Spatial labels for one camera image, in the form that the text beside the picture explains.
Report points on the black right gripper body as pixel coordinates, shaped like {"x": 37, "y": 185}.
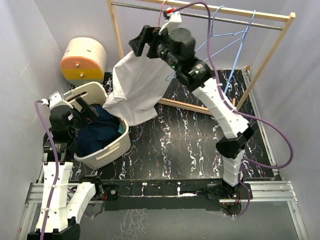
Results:
{"x": 159, "y": 45}

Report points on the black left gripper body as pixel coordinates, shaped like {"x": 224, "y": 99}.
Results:
{"x": 81, "y": 119}

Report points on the navy blue t shirt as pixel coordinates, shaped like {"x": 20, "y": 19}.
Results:
{"x": 101, "y": 132}

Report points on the white t shirt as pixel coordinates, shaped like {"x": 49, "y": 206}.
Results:
{"x": 138, "y": 83}

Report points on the pink wire hanger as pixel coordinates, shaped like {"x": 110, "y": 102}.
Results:
{"x": 160, "y": 22}

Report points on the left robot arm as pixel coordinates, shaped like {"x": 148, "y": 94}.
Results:
{"x": 59, "y": 217}

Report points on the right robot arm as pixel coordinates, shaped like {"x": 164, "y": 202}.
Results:
{"x": 177, "y": 49}

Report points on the white plastic laundry basket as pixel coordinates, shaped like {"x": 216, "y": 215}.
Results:
{"x": 94, "y": 93}

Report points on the teal garment in basket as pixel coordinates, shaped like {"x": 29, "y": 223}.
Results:
{"x": 121, "y": 129}

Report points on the cream orange yellow drawer box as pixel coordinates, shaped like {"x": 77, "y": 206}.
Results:
{"x": 84, "y": 61}

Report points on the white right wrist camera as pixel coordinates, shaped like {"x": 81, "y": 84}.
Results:
{"x": 173, "y": 21}

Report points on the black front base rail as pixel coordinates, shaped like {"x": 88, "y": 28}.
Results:
{"x": 210, "y": 194}

